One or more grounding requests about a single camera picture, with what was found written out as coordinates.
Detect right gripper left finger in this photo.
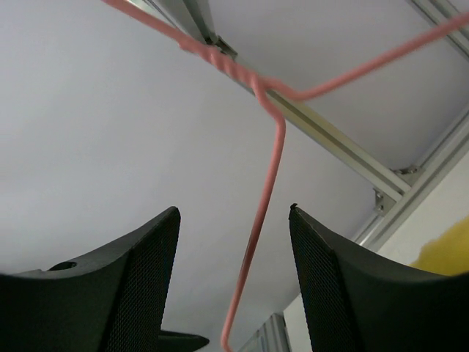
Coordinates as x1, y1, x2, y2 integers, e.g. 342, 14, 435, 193
1, 207, 209, 351

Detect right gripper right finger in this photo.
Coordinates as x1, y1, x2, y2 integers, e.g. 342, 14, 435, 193
289, 205, 468, 351

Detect yellow trousers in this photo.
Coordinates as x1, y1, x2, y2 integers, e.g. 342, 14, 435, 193
410, 216, 468, 276

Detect pink wire hanger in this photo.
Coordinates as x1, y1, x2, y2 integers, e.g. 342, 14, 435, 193
106, 0, 468, 351

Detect left aluminium frame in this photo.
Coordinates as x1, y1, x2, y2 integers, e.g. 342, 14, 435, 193
298, 26, 468, 249

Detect aluminium hanging rail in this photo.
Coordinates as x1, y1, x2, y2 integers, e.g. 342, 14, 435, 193
132, 1, 410, 202

